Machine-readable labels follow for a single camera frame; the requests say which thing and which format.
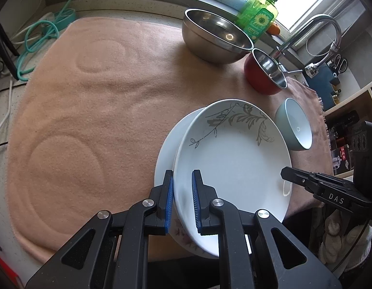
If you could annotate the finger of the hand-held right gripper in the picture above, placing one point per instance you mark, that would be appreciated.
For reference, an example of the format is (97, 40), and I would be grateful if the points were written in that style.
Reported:
(324, 191)

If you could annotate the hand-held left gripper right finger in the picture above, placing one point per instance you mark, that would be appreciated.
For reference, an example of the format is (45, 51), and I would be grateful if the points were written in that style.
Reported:
(196, 204)

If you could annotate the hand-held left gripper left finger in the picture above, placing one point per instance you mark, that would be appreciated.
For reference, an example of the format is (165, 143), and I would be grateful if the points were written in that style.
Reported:
(169, 204)

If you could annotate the white plate pink floral rim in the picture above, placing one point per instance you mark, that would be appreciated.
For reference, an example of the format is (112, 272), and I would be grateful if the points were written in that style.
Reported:
(165, 156)

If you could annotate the white plate grey leaf print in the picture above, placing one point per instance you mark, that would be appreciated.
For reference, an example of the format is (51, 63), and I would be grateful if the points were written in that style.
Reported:
(234, 162)

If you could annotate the light blue ceramic bowl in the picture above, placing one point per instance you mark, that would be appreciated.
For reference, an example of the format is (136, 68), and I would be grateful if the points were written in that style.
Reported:
(297, 123)

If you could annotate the red steel-lined bowl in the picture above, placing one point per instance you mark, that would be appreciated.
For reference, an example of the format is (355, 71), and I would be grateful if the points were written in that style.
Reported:
(255, 72)

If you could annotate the large stainless steel bowl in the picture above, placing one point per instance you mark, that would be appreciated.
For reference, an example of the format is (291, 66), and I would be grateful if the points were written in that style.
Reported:
(210, 45)

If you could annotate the person's right hand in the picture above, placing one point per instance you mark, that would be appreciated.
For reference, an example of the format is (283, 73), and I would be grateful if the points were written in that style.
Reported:
(339, 237)

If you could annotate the wooden shelf unit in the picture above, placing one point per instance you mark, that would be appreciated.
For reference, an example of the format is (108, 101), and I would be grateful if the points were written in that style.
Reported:
(351, 102)

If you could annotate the scissors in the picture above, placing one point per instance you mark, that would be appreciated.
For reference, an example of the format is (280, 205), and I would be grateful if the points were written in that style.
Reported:
(341, 64)

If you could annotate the pink towel mat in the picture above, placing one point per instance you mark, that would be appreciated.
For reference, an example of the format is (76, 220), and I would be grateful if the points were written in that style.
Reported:
(98, 111)

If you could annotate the chrome faucet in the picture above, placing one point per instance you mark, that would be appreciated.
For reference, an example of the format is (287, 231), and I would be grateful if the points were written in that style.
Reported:
(309, 25)

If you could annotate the small orange object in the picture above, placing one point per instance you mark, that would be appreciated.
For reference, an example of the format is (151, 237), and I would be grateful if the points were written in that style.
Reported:
(274, 28)

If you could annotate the red flat object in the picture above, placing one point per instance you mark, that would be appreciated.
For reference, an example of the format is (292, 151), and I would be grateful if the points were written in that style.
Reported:
(3, 265)

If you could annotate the green dish soap bottle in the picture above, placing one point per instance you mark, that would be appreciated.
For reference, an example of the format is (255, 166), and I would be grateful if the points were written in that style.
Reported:
(258, 15)

